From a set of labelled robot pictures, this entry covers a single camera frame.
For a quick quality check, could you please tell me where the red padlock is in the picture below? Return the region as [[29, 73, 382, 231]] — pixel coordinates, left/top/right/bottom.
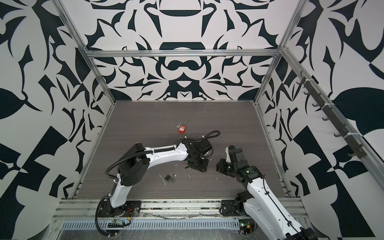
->
[[177, 122, 188, 134]]

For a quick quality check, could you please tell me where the black padlock with keys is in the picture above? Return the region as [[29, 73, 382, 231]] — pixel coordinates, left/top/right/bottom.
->
[[159, 173, 176, 186]]

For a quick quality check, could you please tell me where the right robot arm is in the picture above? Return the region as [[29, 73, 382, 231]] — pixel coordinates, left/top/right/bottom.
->
[[217, 145, 318, 240]]

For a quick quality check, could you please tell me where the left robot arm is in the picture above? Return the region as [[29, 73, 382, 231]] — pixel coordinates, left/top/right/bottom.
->
[[95, 130, 221, 218]]

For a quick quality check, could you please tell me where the right green circuit board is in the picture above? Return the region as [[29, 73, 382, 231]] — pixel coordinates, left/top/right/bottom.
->
[[239, 219, 256, 236]]

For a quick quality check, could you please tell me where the green circuit board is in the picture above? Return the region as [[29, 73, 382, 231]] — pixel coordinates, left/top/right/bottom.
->
[[108, 218, 131, 228], [239, 219, 256, 236]]

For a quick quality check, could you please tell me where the left green circuit board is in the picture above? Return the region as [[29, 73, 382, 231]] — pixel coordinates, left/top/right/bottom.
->
[[108, 218, 131, 228]]

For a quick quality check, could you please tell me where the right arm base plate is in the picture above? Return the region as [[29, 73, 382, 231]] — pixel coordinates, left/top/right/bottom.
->
[[219, 200, 243, 217]]

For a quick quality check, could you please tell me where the white slotted cable duct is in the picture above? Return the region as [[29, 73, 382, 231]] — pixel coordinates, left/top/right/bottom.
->
[[62, 219, 241, 230]]

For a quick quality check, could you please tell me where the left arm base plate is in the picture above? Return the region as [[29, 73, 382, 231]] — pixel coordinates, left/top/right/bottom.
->
[[96, 200, 142, 218]]

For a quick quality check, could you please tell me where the aluminium mounting rail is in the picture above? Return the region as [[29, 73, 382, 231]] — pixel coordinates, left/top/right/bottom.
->
[[53, 198, 308, 220]]

